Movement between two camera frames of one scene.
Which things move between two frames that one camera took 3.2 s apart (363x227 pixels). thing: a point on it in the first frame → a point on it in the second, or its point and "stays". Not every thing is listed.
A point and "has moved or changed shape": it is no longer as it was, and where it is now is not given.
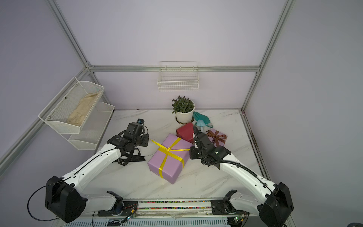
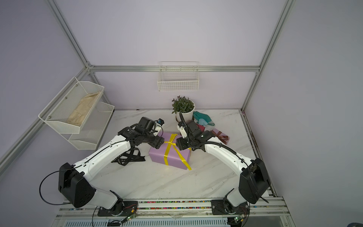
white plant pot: x=185 y=117 stays
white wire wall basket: x=178 y=76 stays
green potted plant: x=182 y=104 stays
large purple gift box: x=171 y=156 has moved or changed shape
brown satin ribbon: x=216 y=137 stays
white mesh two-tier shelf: x=76 y=114 stays
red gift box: x=186 y=132 has moved or changed shape
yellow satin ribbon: x=169 y=151 has moved or changed shape
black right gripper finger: x=195 y=131 → x=182 y=119
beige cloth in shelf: x=80 y=111 stays
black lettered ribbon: x=127 y=156 stays
